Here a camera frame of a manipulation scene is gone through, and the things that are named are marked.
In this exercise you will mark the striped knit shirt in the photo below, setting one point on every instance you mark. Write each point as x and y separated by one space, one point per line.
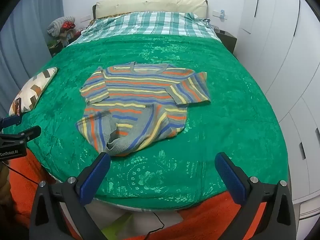
140 92

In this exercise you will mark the pile of assorted belongings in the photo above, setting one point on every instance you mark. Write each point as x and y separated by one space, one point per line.
58 45

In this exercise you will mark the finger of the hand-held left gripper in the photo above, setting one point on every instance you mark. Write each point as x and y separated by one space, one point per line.
10 122
30 133

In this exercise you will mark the brown patterned white pillow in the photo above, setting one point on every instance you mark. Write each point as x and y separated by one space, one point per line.
37 85

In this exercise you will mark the orange bed cover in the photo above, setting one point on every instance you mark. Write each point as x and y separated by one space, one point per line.
207 220

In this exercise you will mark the dark nightstand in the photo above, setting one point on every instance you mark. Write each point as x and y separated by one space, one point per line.
228 41

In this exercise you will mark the phone with red case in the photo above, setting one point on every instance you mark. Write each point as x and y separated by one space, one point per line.
18 106

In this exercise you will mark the green floral blanket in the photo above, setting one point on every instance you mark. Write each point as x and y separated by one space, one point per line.
225 130

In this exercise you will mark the green checked bedsheet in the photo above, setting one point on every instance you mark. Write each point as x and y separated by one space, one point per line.
150 25

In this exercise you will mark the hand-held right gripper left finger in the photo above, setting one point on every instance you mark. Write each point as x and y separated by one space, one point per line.
96 175

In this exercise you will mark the blue white wall fixture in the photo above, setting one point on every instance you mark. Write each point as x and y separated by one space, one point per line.
223 15

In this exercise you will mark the grey knit hat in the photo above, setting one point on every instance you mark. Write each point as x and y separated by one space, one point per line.
57 25

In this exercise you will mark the cream padded headboard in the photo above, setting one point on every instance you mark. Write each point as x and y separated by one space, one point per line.
150 3

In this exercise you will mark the grey-blue curtain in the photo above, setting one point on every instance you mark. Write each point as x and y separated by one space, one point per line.
22 42

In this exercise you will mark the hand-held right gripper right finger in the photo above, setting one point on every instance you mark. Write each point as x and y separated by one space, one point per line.
231 177

